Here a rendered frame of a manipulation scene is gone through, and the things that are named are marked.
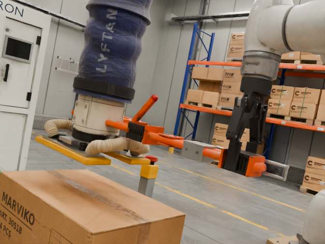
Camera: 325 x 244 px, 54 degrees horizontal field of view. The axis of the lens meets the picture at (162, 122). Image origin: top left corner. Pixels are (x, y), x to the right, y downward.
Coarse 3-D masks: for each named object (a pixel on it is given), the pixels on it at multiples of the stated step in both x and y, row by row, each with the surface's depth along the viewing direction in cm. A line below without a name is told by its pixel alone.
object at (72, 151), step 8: (40, 136) 120; (48, 144) 112; (56, 144) 110; (64, 144) 111; (80, 144) 106; (64, 152) 105; (72, 152) 103; (80, 152) 102; (80, 160) 99; (88, 160) 97; (96, 160) 100; (104, 160) 102
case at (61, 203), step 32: (0, 192) 119; (32, 192) 104; (64, 192) 109; (96, 192) 116; (128, 192) 124; (0, 224) 116; (32, 224) 101; (64, 224) 90; (96, 224) 87; (128, 224) 91; (160, 224) 101
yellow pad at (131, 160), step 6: (126, 150) 120; (114, 156) 117; (120, 156) 115; (126, 156) 115; (132, 156) 114; (138, 156) 117; (126, 162) 113; (132, 162) 111; (138, 162) 114; (144, 162) 116
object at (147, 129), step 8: (128, 128) 101; (136, 128) 97; (144, 128) 97; (152, 128) 98; (160, 128) 100; (128, 136) 100; (136, 136) 97; (144, 136) 96; (152, 144) 99; (160, 144) 102
